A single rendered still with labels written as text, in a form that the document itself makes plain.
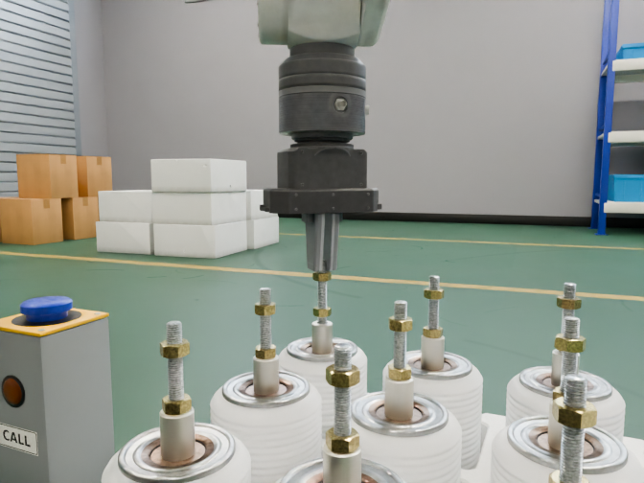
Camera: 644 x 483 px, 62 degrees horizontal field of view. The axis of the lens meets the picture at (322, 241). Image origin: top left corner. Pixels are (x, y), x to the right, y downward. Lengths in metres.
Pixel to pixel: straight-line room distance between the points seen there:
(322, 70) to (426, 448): 0.33
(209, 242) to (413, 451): 2.63
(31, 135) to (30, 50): 0.89
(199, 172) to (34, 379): 2.54
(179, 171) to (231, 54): 3.55
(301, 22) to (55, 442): 0.42
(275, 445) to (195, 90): 6.29
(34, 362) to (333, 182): 0.30
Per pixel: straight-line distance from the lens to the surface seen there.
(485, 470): 0.53
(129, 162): 7.19
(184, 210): 3.05
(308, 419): 0.46
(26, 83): 6.58
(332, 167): 0.53
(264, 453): 0.45
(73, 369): 0.50
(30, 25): 6.76
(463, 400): 0.52
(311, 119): 0.51
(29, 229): 4.00
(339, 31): 0.54
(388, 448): 0.40
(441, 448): 0.41
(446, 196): 5.47
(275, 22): 0.55
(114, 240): 3.37
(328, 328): 0.57
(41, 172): 4.11
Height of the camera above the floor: 0.43
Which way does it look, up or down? 7 degrees down
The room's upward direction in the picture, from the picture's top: straight up
